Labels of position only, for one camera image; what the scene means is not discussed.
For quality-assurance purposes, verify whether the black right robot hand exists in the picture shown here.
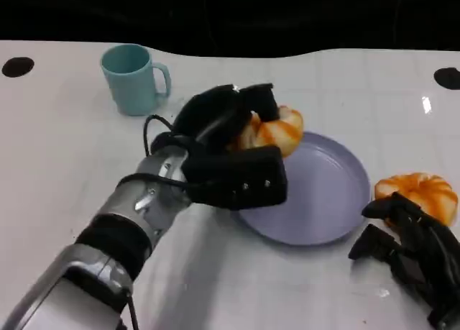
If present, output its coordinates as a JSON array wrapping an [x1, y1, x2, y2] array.
[[347, 192, 460, 330]]

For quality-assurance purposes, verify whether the lilac plate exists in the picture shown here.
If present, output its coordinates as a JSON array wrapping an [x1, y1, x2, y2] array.
[[229, 131, 372, 247]]

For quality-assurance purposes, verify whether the black backdrop cloth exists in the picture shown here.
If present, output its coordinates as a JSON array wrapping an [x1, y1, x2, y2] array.
[[0, 0, 460, 59]]

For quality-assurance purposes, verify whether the pale green mug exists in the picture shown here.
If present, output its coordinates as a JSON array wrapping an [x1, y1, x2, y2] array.
[[100, 44, 172, 116]]

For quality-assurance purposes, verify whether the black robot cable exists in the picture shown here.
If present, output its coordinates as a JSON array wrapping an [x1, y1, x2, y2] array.
[[118, 173, 190, 191], [124, 290, 140, 330], [143, 114, 188, 157]]

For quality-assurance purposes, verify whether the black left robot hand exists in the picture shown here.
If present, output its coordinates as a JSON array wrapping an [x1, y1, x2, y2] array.
[[172, 82, 288, 211]]

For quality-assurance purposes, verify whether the orange and white bread roll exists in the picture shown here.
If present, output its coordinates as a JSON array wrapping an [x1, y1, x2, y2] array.
[[374, 172, 459, 227], [226, 105, 305, 159]]

